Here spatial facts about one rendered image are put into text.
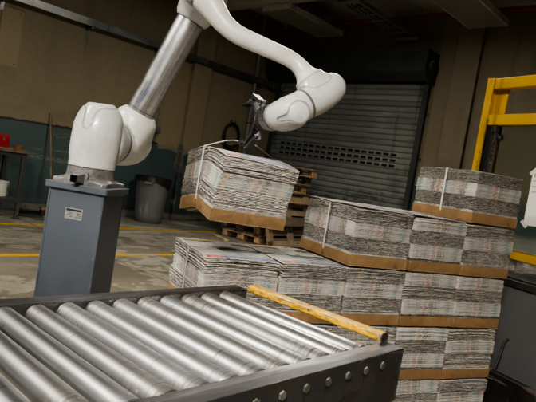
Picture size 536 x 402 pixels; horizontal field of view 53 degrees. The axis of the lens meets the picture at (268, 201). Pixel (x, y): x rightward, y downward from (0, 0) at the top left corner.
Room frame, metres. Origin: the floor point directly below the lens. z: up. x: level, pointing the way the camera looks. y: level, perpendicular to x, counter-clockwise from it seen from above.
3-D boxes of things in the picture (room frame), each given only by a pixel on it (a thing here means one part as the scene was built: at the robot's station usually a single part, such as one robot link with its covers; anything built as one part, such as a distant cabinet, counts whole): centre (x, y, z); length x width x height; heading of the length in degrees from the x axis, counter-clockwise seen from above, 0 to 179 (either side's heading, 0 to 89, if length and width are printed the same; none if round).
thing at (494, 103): (3.03, -1.15, 0.97); 0.09 x 0.09 x 1.75; 27
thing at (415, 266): (2.41, -0.65, 0.86); 0.38 x 0.29 x 0.04; 28
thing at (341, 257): (2.28, -0.38, 0.86); 0.38 x 0.29 x 0.04; 27
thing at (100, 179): (1.79, 0.60, 1.03); 0.22 x 0.18 x 0.06; 176
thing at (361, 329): (1.36, -0.15, 0.81); 0.43 x 0.03 x 0.02; 48
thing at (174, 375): (0.97, 0.22, 0.77); 0.47 x 0.05 x 0.05; 48
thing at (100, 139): (1.82, 0.60, 1.17); 0.18 x 0.16 x 0.22; 169
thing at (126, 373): (0.93, 0.26, 0.77); 0.47 x 0.05 x 0.05; 48
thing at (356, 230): (2.28, -0.38, 0.95); 0.38 x 0.29 x 0.23; 27
